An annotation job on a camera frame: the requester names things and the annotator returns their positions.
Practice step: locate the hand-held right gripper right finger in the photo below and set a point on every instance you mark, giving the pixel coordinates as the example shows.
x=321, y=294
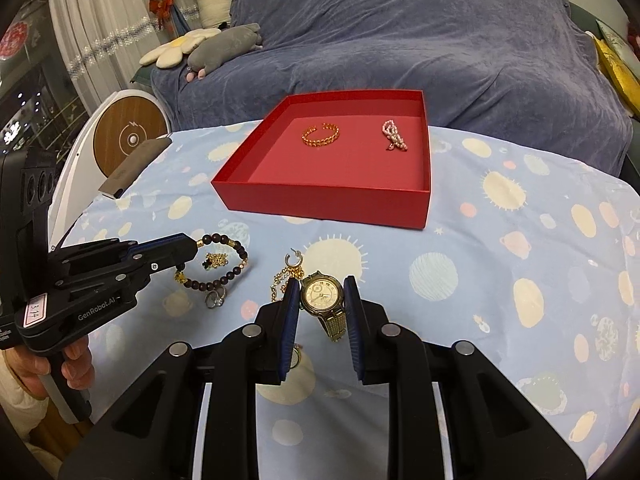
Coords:
x=352, y=330

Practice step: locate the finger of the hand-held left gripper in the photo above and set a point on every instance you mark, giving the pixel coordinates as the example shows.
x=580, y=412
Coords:
x=172, y=259
x=160, y=245

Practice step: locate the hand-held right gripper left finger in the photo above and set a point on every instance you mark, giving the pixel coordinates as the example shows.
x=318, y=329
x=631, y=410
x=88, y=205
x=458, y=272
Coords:
x=290, y=330

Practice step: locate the gold wristwatch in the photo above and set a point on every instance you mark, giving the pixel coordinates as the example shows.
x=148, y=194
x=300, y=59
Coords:
x=321, y=295

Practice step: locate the small gold rings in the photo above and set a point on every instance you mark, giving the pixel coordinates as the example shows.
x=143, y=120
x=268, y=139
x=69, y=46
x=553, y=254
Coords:
x=211, y=301

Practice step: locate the red cardboard box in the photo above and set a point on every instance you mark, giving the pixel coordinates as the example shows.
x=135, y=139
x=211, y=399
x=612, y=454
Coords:
x=325, y=170

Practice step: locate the person's left hand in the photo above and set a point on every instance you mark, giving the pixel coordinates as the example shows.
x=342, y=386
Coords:
x=75, y=365

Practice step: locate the white device with wooden disc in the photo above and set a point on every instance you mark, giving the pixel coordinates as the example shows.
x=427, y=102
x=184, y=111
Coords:
x=130, y=132

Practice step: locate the glass display cabinet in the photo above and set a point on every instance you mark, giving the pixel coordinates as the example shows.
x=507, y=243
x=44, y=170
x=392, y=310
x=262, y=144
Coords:
x=45, y=100

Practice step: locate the blue planet print tablecloth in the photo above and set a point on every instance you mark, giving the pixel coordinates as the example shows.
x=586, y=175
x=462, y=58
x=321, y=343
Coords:
x=500, y=285

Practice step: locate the flower-shaped plush pillow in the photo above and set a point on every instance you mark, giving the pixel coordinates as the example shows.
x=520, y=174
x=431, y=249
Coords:
x=170, y=50

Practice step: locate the round red decoration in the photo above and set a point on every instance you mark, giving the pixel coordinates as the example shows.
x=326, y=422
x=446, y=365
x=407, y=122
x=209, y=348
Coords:
x=12, y=40

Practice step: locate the grey plush toy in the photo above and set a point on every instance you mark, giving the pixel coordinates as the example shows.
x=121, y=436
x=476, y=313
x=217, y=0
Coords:
x=225, y=42

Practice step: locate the white sheer curtain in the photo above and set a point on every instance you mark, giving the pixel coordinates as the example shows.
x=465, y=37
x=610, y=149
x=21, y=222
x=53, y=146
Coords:
x=100, y=20

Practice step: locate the red curtain bow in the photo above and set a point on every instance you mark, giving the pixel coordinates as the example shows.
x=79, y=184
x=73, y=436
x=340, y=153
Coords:
x=162, y=6

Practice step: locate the blue covered sofa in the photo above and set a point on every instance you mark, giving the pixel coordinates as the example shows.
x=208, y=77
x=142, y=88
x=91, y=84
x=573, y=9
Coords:
x=400, y=35

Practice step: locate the yellow shiny cushion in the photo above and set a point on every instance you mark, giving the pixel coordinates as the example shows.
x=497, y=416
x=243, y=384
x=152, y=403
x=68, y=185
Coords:
x=615, y=67

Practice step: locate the pale patterned cushion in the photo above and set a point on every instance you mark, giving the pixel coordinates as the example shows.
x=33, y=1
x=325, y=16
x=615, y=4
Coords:
x=617, y=35

